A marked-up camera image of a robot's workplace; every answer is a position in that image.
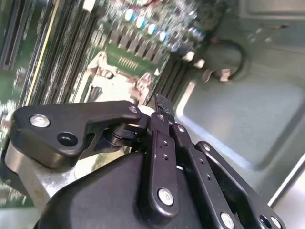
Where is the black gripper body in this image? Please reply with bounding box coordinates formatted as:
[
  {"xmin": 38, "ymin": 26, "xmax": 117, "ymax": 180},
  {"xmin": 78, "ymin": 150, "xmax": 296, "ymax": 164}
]
[{"xmin": 34, "ymin": 152, "xmax": 215, "ymax": 229}]

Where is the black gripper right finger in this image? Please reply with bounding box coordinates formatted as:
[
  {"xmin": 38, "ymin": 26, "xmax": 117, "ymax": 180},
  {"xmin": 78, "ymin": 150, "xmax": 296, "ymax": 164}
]
[{"xmin": 157, "ymin": 94, "xmax": 287, "ymax": 229}]

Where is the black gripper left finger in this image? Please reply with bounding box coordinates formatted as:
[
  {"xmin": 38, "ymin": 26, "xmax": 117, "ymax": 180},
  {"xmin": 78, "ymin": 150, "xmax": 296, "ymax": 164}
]
[{"xmin": 1, "ymin": 94, "xmax": 181, "ymax": 219}]

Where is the metal socket cover frame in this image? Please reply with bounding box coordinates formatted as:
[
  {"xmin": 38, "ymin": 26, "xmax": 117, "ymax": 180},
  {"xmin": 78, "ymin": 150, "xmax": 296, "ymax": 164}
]
[{"xmin": 85, "ymin": 51, "xmax": 155, "ymax": 107}]

